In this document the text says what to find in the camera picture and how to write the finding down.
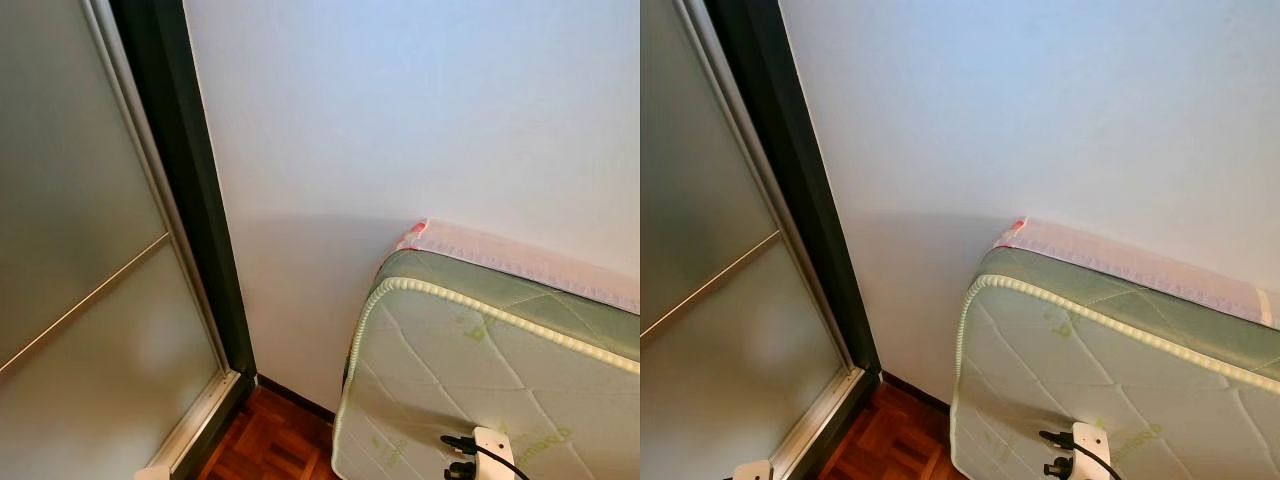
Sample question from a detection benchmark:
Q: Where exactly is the frosted glass sliding door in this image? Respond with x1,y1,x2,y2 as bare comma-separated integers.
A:
0,0,243,480
640,0,867,480

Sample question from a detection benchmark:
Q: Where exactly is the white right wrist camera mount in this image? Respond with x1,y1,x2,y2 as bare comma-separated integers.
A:
472,426,517,480
1070,421,1113,480

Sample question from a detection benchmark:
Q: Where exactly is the dark door frame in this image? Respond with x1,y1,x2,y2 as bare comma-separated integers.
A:
703,0,885,480
108,0,259,480

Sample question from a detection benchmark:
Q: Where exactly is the green white quilted mattress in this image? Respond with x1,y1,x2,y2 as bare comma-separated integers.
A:
332,248,641,480
950,245,1280,480

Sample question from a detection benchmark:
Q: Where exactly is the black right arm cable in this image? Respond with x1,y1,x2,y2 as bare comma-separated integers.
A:
441,433,531,480
1038,429,1126,480

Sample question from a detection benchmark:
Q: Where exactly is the pale pink mattress cover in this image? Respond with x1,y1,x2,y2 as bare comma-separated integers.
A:
993,217,1280,331
395,218,641,316

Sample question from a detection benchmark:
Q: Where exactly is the dark wooden skirting board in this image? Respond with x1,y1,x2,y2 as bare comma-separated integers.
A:
880,372,951,413
255,375,336,421

